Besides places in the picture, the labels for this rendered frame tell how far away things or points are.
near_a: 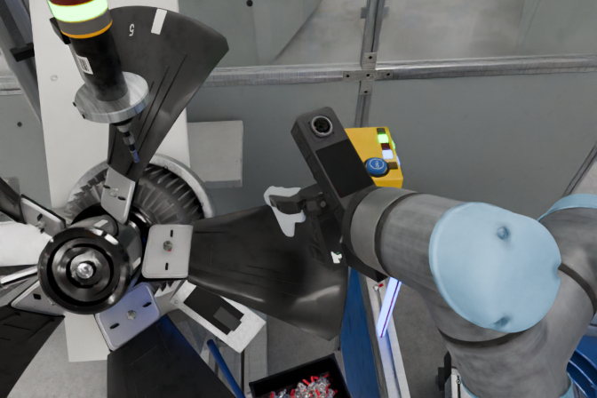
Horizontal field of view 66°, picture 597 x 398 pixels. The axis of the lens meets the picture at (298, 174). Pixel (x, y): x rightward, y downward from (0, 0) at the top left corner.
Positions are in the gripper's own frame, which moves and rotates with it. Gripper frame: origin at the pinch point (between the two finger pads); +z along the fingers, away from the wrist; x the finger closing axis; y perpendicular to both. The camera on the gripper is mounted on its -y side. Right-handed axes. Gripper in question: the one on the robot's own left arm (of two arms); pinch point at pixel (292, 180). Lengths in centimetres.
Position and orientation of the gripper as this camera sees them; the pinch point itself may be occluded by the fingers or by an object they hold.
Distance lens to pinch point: 59.6
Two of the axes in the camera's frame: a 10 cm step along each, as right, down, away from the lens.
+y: 2.7, 9.4, 2.1
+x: 8.8, -3.3, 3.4
